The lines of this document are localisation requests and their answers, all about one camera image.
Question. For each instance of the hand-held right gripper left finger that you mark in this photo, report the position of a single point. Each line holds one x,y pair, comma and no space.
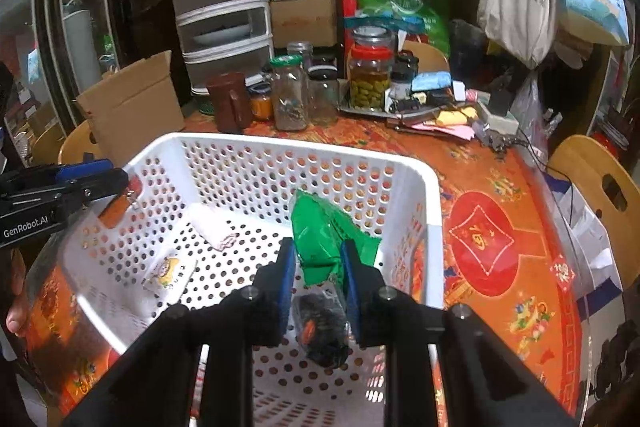
286,287

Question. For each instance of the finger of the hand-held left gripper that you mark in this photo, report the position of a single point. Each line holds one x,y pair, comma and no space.
82,169
100,187

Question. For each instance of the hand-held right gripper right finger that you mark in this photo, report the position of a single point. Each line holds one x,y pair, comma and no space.
350,292

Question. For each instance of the black foil packet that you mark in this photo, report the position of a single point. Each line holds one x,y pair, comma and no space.
320,327

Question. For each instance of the green foil packet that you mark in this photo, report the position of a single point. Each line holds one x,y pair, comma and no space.
320,232

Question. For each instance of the white perforated plastic basket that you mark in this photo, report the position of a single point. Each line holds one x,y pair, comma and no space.
432,232

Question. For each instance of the white yellow cartoon packet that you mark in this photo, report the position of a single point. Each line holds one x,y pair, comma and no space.
170,272

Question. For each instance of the person's left hand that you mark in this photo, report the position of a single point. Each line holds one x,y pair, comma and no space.
16,307

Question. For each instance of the open cardboard box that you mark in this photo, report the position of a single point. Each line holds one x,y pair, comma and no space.
135,107

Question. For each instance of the brown ceramic mug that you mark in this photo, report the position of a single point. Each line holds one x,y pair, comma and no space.
230,102

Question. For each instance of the small orange jar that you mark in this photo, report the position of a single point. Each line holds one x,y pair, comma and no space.
261,103

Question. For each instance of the metal tray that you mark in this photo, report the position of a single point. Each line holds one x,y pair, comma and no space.
350,108

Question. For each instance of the green lid glass jar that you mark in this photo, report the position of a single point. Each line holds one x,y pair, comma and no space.
290,97

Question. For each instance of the black lid glass jar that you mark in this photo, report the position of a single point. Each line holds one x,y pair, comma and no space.
322,96

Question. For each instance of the pink yellow paper pile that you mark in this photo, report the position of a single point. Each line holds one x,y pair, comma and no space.
450,121

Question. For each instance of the red square sticker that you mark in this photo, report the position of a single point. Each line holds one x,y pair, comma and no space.
562,272

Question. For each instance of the blue cloth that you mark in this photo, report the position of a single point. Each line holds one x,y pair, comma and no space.
430,82

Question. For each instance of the white power strip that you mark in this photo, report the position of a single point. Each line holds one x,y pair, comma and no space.
500,119

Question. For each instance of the grey lid glass jar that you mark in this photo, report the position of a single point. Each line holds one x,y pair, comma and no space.
300,52

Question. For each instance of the white blue paper bag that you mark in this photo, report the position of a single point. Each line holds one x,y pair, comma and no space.
585,227

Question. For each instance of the clear lid glass jar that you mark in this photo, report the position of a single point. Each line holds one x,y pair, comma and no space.
372,37

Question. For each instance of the closed cardboard box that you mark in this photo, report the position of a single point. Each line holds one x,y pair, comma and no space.
300,19

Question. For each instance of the large transparent plastic bag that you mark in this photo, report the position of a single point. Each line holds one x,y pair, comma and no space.
530,99

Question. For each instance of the black plastic bag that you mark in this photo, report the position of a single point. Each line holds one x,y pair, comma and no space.
467,42

